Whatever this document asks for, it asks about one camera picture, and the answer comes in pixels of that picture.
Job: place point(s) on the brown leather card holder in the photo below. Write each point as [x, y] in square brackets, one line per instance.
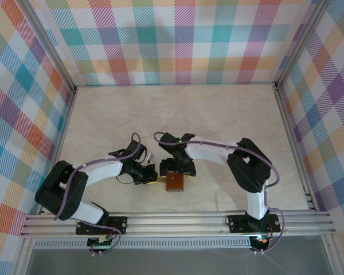
[175, 182]

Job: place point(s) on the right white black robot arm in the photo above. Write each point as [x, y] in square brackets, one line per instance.
[209, 153]

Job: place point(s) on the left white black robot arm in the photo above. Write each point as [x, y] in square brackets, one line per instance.
[103, 172]

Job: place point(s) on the left controller board green light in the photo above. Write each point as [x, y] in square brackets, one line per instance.
[101, 243]

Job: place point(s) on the controller board green light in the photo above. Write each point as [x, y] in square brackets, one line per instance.
[261, 242]
[101, 243]

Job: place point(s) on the right controller board green light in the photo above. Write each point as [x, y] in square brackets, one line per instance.
[261, 242]

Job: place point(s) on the long aluminium mounting rail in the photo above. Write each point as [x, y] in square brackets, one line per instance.
[175, 223]

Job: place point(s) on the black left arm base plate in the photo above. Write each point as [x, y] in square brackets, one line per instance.
[117, 224]

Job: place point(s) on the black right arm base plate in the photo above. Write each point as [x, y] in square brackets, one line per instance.
[238, 223]

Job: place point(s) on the aluminium side rail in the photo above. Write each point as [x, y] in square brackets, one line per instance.
[292, 143]
[66, 143]

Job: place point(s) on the aluminium lower frame leg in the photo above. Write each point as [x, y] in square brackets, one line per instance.
[331, 255]
[24, 257]

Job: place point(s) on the aluminium corner post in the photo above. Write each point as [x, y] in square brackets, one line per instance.
[304, 43]
[48, 48]

